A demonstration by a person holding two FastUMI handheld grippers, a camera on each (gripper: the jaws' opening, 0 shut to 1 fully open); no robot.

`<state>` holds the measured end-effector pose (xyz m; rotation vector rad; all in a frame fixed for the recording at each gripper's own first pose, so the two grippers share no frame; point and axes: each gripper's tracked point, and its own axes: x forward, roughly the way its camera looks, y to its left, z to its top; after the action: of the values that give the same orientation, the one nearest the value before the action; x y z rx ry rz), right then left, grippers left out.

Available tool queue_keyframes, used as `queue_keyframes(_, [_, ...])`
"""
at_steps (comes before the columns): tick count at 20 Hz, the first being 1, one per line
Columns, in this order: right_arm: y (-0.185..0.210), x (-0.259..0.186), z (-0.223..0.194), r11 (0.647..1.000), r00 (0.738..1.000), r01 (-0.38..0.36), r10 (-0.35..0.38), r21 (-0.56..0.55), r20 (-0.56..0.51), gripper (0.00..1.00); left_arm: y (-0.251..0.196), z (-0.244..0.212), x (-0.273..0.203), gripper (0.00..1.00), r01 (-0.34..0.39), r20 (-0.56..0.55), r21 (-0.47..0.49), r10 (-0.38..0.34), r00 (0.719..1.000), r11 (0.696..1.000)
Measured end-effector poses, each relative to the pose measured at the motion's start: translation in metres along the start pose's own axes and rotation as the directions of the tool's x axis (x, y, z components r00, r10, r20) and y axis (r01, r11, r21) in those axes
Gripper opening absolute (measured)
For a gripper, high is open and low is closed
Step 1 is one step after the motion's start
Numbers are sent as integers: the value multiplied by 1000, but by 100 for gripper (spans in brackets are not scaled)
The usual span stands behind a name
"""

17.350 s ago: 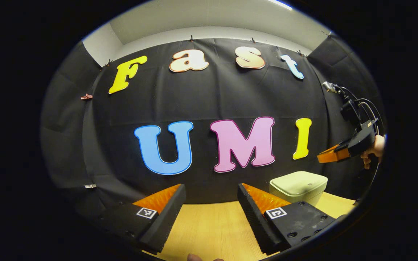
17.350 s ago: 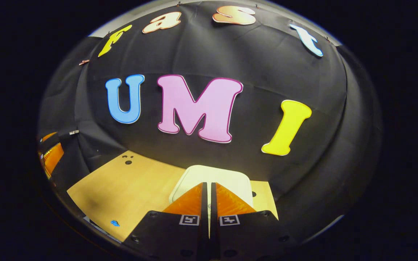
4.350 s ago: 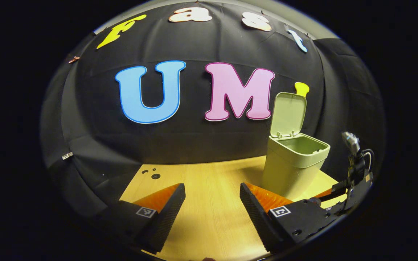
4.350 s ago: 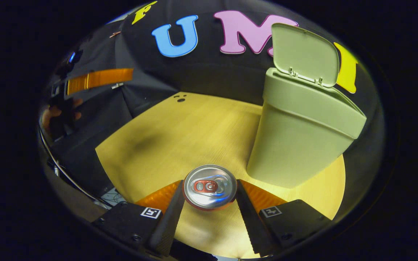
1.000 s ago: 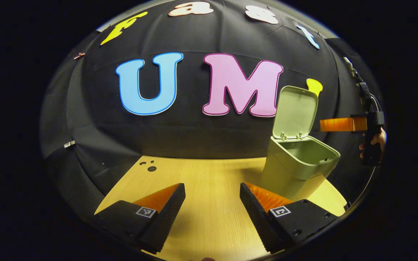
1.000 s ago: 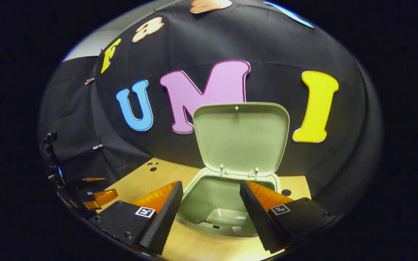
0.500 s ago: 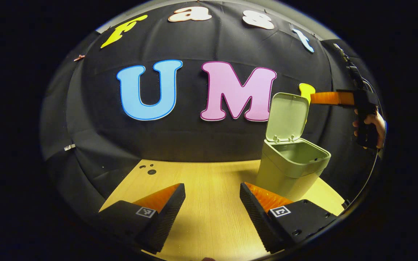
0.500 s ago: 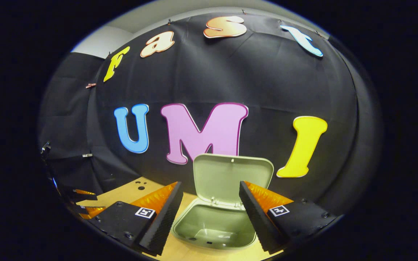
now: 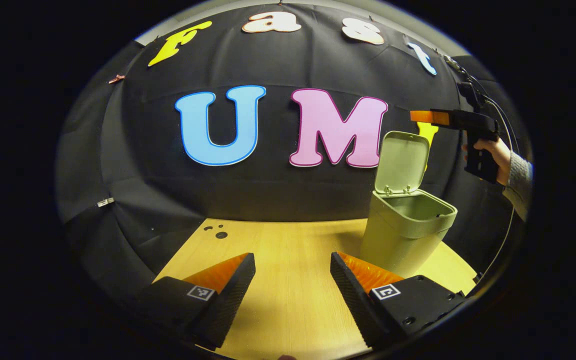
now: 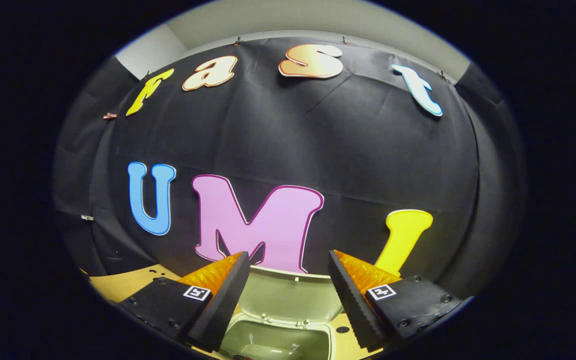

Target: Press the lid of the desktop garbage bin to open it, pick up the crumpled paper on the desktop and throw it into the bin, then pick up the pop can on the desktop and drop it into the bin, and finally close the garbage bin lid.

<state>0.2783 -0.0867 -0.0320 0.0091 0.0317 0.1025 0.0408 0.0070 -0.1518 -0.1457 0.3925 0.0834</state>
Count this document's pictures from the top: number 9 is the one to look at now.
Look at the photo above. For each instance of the pale green desktop garbage bin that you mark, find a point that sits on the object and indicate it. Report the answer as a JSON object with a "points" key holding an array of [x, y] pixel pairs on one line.
{"points": [[403, 235]]}

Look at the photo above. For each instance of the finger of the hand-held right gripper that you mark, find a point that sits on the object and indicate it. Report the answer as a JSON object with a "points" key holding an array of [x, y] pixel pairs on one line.
{"points": [[430, 117]]}

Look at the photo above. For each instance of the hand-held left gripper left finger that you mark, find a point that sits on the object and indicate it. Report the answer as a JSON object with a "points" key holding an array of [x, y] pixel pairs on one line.
{"points": [[228, 305]]}

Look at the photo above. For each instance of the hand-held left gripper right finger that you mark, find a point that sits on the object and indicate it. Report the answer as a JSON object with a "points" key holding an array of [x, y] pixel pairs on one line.
{"points": [[353, 305]]}

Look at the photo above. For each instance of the pink cloth clip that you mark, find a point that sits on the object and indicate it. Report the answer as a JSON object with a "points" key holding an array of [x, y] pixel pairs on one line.
{"points": [[116, 79]]}

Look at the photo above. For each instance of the silver cloth clip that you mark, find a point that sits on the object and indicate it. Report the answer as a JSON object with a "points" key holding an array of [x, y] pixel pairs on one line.
{"points": [[105, 202]]}

